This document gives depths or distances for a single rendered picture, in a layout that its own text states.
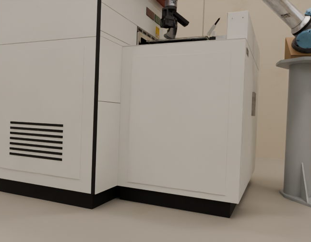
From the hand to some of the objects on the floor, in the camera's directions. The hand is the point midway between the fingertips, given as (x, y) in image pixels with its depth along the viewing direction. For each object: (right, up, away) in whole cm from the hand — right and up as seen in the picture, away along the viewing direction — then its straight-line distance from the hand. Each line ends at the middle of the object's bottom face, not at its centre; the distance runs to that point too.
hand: (172, 42), depth 177 cm
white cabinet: (+17, -92, +8) cm, 94 cm away
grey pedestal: (+87, -95, -2) cm, 129 cm away
